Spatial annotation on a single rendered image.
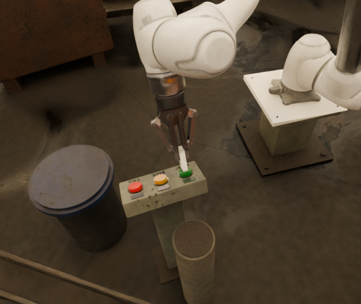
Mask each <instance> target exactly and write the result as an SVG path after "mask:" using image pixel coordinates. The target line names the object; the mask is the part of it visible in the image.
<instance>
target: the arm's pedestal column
mask: <svg viewBox="0 0 361 304"><path fill-rule="evenodd" d="M316 122H317V119H316V120H313V121H307V122H302V123H299V124H294V125H289V126H285V127H280V128H275V126H274V127H273V126H272V125H271V123H270V122H269V120H268V118H267V117H266V115H265V113H264V112H263V111H262V115H261V118H259V119H253V120H250V121H245V122H240V123H236V128H237V129H238V131H239V133H240V135H241V137H242V139H243V141H244V143H245V145H246V147H247V149H248V151H249V153H250V155H251V157H252V159H253V161H254V163H255V165H256V167H257V169H258V171H259V173H260V175H261V177H266V176H271V175H274V174H279V173H284V172H287V171H292V170H295V169H300V168H304V167H308V166H312V165H317V164H320V163H325V162H330V161H333V159H334V158H333V157H332V155H331V154H330V153H329V151H328V150H327V149H326V147H325V146H324V144H323V143H322V142H321V141H320V139H319V138H318V137H317V135H316V134H315V132H314V131H313V130H314V128H315V125H316Z"/></svg>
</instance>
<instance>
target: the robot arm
mask: <svg viewBox="0 0 361 304"><path fill-rule="evenodd" d="M258 3H259V0H225V1H224V2H222V3H220V4H217V5H215V4H213V3H211V2H204V3H203V4H201V5H199V6H197V7H195V8H193V9H191V10H189V11H187V12H184V13H182V14H179V15H178V16H177V12H176V11H175V8H174V6H173V5H172V3H171V2H170V0H140V1H139V2H138V3H136V4H135V5H134V9H133V29H134V36H135V40H136V45H137V50H138V52H139V56H140V59H141V61H142V63H143V65H144V67H145V70H146V76H147V77H148V82H149V86H150V90H151V93H152V94H154V95H155V100H156V104H157V109H158V112H157V117H156V119H155V120H151V122H150V123H151V125H152V127H153V128H154V129H156V130H157V131H158V133H159V135H160V137H161V139H162V141H163V143H164V145H165V147H166V148H167V150H168V151H169V152H171V151H173V152H174V155H175V159H176V161H180V166H181V169H182V170H183V172H186V171H188V168H187V162H186V159H188V158H189V152H188V149H189V148H188V147H189V146H192V145H193V142H194V134H195V120H196V118H197V116H198V112H197V111H196V110H195V109H190V108H189V107H188V106H187V104H186V99H185V94H184V88H185V87H186V83H185V79H184V77H189V78H196V79H207V78H213V77H216V76H218V75H220V74H222V73H223V72H225V71H226V70H227V69H228V68H229V67H230V66H231V64H232V63H233V60H234V58H235V55H236V33H237V31H238V30H239V28H240V27H241V26H242V25H243V24H244V23H245V22H246V21H247V19H248V18H249V17H250V16H251V14H252V13H253V11H254V10H255V8H256V7H257V4H258ZM330 48H331V47H330V44H329V42H328V41H327V40H326V39H325V38H324V37H323V36H321V35H319V34H306V35H304V36H303V37H301V38H300V39H299V40H298V41H296V42H295V44H294V45H293V47H292V48H291V50H290V51H289V53H288V56H287V59H286V62H285V64H284V68H283V75H282V78H281V79H273V80H272V81H271V84H272V85H273V87H270V88H269V93H270V94H278V95H279V96H280V98H281V100H282V103H283V104H284V105H285V106H288V105H290V104H296V103H306V102H311V101H314V102H319V101H320V100H321V97H320V96H319V95H318V94H320V95H321V96H322V97H324V98H326V99H328V100H329V101H331V102H332V103H335V104H337V105H338V106H341V107H343V108H346V109H351V110H361V0H346V4H345V10H344V17H343V21H342V27H341V34H340V38H339V44H338V48H337V54H336V56H335V55H334V54H333V53H332V52H331V51H330ZM187 114H188V116H189V121H188V130H187V140H186V134H185V131H184V120H185V118H186V116H187ZM160 120H161V121H162V122H164V123H165V124H166V125H167V126H168V128H169V134H170V137H171V142H172V145H169V142H168V140H167V139H166V137H165V135H164V133H163V131H162V129H161V128H160V126H161V123H160ZM175 125H178V131H179V135H180V141H181V145H182V146H179V147H178V144H177V137H176V134H175V127H174V126H175Z"/></svg>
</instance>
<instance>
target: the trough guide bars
mask: <svg viewBox="0 0 361 304"><path fill-rule="evenodd" d="M0 259H3V260H5V261H8V262H12V263H14V264H17V265H20V266H22V267H25V268H29V269H30V270H34V271H37V272H39V273H42V274H45V275H48V276H51V277H54V278H56V279H59V280H62V281H65V282H67V283H71V284H73V285H76V286H78V287H82V288H85V289H87V290H90V291H93V292H95V293H98V294H102V295H103V296H107V297H110V298H112V299H115V300H118V301H121V302H124V303H127V304H155V303H151V302H149V301H146V300H143V299H140V298H138V297H134V296H131V295H129V294H127V293H125V292H123V291H119V290H116V289H115V290H114V289H112V288H109V287H105V286H103V285H100V284H98V283H94V282H91V281H89V280H86V279H83V278H80V277H77V276H74V275H72V274H69V273H65V272H64V271H60V270H57V269H54V268H52V267H49V266H46V265H43V264H40V263H38V262H34V261H31V260H29V259H26V258H23V257H20V256H17V255H14V254H12V253H11V252H8V251H5V250H0ZM0 298H2V299H5V300H8V301H11V302H13V303H16V304H41V303H38V302H35V301H33V300H30V299H27V298H24V297H22V296H19V295H17V294H14V293H11V292H9V291H6V290H3V289H0Z"/></svg>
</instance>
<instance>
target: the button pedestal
mask: <svg viewBox="0 0 361 304"><path fill-rule="evenodd" d="M187 167H189V168H191V169H192V174H191V175H189V176H187V177H181V176H179V173H178V171H179V170H180V169H181V166H180V165H179V166H175V167H172V168H168V169H164V170H162V171H158V172H156V173H152V174H148V175H145V176H142V177H138V178H135V179H132V180H128V181H126V182H122V183H120V184H119V188H120V192H121V199H122V205H123V208H124V211H125V214H126V216H127V218H129V217H132V216H135V215H138V214H142V213H144V212H148V211H151V212H152V215H153V218H154V222H155V226H156V228H157V232H158V235H159V238H160V242H161V246H159V247H156V248H153V249H152V252H153V255H154V259H155V263H156V266H157V270H158V273H159V277H160V281H161V284H164V283H166V282H170V281H172V280H175V279H178V278H180V274H179V271H178V266H177V261H176V257H175V252H174V247H173V243H172V236H173V234H174V231H175V229H176V228H177V227H178V226H179V225H180V224H181V223H183V222H185V216H184V207H183V200H186V199H188V198H192V197H195V196H198V195H201V194H205V193H207V192H208V189H207V182H206V178H205V177H204V175H203V174H202V172H201V170H200V169H199V168H198V166H197V164H196V163H195V161H192V162H188V163H187ZM160 174H164V175H166V176H167V178H168V180H167V182H166V183H164V184H161V185H157V184H155V183H154V178H155V176H157V175H160ZM191 177H195V178H196V180H194V181H191V182H187V183H183V180H184V179H188V178H191ZM133 182H140V183H141V184H142V189H141V190H139V191H137V192H130V191H129V190H128V187H129V185H130V184H131V183H133ZM168 184H169V185H170V188H168V189H164V190H162V191H158V190H157V188H159V187H161V186H165V185H168ZM141 192H143V193H144V196H143V197H139V198H135V199H131V196H132V195H136V194H139V193H141Z"/></svg>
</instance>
